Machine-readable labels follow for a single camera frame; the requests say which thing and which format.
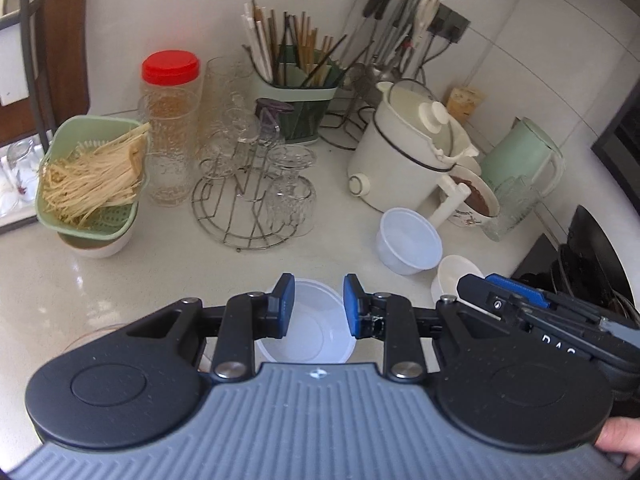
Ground tall clear glass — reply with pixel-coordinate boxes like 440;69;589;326
202;57;257;113

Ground glass holding tray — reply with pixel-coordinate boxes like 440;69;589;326
0;135;52;237

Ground pale green kettle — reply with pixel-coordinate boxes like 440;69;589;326
480;117;564;216

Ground black power cable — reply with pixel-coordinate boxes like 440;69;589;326
419;35;453;88

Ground round wire cup rack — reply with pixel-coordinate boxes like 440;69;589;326
190;110;319;251

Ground glass pot lid white knob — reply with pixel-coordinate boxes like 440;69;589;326
387;80;469;161

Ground white bowl under colander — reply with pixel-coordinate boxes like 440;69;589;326
55;220;136;260

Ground metal utensil hanging stand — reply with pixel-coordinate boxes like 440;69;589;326
319;0;447;152

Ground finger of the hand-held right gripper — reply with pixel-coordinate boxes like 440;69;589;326
485;273;601;324
456;275;532;332

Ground green chopstick holder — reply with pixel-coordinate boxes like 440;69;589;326
255;62;347;144

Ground black wok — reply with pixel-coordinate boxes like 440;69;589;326
550;205;639;322

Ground cluster of clear glass mugs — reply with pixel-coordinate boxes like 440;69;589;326
199;102;319;237

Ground person's right hand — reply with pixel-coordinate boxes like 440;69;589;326
596;416;640;469

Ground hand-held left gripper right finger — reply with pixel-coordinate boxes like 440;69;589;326
342;273;506;382

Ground purple lid cup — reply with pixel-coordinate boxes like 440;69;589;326
255;97;294;134

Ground pile of pale noodles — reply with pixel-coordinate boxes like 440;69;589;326
42;122;151;221

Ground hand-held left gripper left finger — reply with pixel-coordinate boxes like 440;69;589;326
120;273;296;382

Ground white electric cooking pot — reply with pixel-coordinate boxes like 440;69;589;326
347;80;478;231

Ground textured glass pitcher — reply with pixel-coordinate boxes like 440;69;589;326
482;175;543;242

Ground floral bowl with brown contents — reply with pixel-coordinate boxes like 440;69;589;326
447;165;501;228

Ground small drinking glass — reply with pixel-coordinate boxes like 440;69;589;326
6;139;37;173

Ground red lid plastic jar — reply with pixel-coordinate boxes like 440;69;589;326
140;50;202;126

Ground small translucent plastic bowl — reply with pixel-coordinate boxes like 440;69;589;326
376;207;443;276

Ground black appliance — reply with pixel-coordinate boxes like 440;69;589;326
591;94;640;192

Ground black wall power strip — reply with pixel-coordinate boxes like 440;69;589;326
432;5;472;44

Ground dark wooden cutting board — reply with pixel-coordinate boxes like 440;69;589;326
37;0;92;117

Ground bundle of chopsticks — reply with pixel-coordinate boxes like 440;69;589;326
242;2;348;87

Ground plain white ceramic bowl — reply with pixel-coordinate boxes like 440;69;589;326
431;255;486;311

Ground large translucent plastic bowl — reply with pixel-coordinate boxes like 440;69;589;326
255;278;358;365

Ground black induction cooker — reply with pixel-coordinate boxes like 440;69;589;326
510;246;568;283

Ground green plastic colander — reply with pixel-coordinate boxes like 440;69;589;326
36;115;151;238

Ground yellow packet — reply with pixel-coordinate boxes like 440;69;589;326
445;86;486;123

